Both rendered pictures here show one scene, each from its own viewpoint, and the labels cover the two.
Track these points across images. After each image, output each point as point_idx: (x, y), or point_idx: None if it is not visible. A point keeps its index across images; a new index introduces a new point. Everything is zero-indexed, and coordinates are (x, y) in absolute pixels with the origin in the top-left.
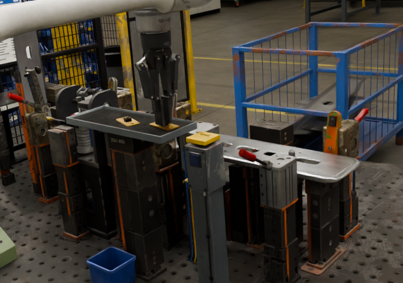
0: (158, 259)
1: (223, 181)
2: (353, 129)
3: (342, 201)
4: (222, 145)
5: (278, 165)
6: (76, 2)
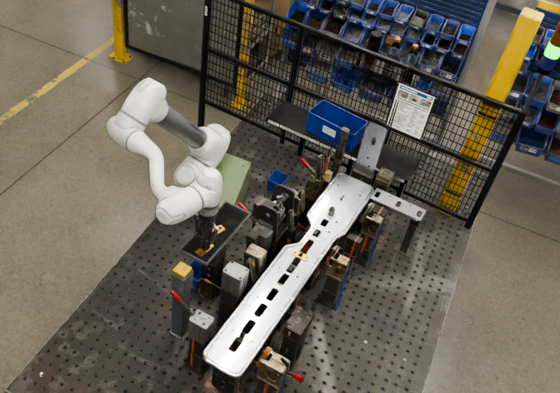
0: (207, 295)
1: (181, 294)
2: (272, 370)
3: (255, 389)
4: (182, 281)
5: (191, 318)
6: (150, 171)
